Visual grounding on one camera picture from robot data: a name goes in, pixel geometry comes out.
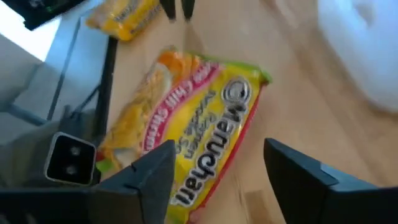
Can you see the yellow ramen pack red band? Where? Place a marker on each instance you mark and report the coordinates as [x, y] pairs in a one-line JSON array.
[[124, 15]]

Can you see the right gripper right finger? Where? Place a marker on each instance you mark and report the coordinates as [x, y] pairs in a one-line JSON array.
[[298, 193]]

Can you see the black aluminium table frame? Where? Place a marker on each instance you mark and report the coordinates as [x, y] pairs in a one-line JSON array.
[[107, 77]]

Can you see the clear plastic bin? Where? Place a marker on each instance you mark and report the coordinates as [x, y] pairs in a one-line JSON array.
[[357, 46]]

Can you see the table-level camera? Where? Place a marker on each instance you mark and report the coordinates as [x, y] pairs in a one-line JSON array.
[[70, 158]]

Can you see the black device with green light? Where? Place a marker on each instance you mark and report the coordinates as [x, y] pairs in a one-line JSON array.
[[40, 12]]

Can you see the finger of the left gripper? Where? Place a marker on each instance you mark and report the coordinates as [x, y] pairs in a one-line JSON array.
[[168, 7], [188, 7]]

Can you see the lime chili shrimp ramen pack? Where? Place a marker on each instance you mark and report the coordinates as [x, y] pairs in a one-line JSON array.
[[199, 124]]

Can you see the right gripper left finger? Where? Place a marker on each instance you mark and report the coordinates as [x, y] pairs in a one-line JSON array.
[[149, 186]]

